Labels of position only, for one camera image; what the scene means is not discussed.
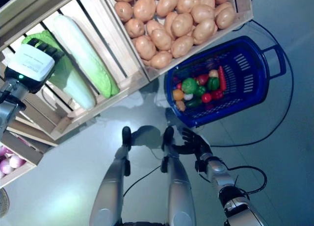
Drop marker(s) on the silver robot left leg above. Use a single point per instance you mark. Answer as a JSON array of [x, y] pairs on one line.
[[110, 184]]

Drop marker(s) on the white garlic bulb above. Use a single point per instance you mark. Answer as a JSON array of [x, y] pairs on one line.
[[188, 96]]

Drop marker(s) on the dark green cucumber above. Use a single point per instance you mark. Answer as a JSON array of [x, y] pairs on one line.
[[193, 103]]

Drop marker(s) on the small beige potato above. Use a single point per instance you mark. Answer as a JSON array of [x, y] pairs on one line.
[[214, 72]]

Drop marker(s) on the woven wicker basket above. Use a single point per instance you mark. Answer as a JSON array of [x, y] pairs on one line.
[[3, 204]]

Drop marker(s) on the wooden cabbage crate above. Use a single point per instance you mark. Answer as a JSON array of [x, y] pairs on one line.
[[108, 47]]

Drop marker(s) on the napa cabbage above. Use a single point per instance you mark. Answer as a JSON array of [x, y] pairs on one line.
[[81, 52], [76, 88]]

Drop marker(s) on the beige ginger root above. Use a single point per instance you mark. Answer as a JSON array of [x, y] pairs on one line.
[[181, 105]]

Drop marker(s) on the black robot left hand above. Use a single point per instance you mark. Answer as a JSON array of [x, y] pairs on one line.
[[32, 61]]

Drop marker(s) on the orange round fruit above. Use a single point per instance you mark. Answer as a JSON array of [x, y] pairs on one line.
[[178, 94]]

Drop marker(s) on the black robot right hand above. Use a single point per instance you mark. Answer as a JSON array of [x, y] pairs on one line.
[[196, 145]]

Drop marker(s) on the large green bell pepper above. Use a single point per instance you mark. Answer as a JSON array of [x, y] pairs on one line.
[[189, 85]]

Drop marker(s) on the red tomato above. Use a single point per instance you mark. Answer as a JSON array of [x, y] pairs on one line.
[[206, 97]]

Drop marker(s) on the small green bell pepper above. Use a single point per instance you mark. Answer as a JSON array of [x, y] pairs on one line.
[[200, 90], [213, 83]]

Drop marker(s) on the blue plastic shopping basket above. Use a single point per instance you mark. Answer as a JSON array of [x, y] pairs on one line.
[[233, 106]]

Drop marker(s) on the wooden turnip crate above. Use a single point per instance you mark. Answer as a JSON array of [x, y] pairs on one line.
[[24, 175]]

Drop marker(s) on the red bell pepper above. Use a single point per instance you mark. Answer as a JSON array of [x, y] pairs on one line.
[[203, 79], [217, 94]]

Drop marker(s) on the wooden potato crate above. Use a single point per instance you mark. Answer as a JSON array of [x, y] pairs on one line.
[[245, 7]]

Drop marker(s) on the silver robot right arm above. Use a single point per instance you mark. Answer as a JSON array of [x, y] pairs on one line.
[[216, 169]]

